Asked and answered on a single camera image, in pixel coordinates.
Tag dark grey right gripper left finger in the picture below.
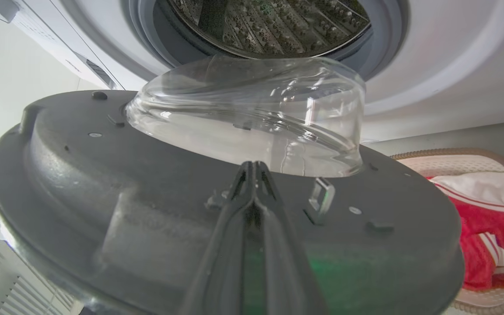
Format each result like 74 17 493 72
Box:
178 161 255 315

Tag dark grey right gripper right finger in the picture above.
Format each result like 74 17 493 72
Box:
242 161 328 315

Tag grey washing machine door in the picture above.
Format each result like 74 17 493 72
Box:
0 55 466 315

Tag white louvered cabinet door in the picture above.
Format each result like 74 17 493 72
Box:
0 236 77 315

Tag white washing machine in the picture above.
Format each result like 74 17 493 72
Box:
0 0 504 143

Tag white woven laundry basket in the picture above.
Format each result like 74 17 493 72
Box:
390 148 504 315

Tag red white striped garment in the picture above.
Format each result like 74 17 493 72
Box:
426 176 504 292

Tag white cloth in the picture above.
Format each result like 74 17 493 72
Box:
429 171 504 207

